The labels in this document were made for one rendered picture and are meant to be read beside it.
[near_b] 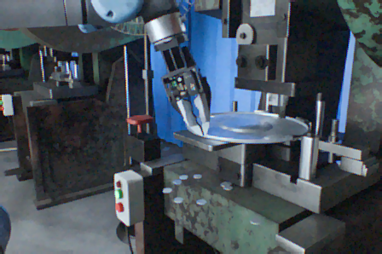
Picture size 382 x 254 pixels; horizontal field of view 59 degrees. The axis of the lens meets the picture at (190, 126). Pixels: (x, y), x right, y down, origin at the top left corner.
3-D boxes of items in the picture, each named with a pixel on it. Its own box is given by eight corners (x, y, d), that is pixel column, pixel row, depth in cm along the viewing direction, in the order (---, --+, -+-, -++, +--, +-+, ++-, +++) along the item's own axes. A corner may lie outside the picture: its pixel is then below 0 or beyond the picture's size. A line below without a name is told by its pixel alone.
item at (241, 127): (250, 152, 63) (251, 148, 63) (163, 124, 85) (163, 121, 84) (332, 129, 80) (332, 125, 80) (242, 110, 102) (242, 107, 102)
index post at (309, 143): (309, 181, 69) (313, 135, 67) (296, 176, 71) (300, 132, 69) (316, 177, 71) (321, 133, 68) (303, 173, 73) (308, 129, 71)
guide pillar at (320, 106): (318, 139, 87) (323, 85, 84) (310, 137, 89) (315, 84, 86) (323, 138, 89) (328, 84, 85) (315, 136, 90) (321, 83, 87)
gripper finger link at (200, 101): (203, 141, 69) (188, 99, 67) (204, 134, 75) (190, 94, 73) (217, 136, 68) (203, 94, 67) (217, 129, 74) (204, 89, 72)
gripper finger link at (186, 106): (188, 146, 69) (173, 104, 67) (190, 137, 75) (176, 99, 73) (203, 141, 69) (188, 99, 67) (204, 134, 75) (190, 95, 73)
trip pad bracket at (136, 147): (145, 200, 101) (143, 137, 96) (130, 190, 108) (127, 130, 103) (162, 195, 104) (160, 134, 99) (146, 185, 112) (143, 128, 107)
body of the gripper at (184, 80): (169, 106, 66) (147, 47, 63) (174, 99, 74) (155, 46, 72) (206, 95, 65) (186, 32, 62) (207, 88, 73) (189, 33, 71)
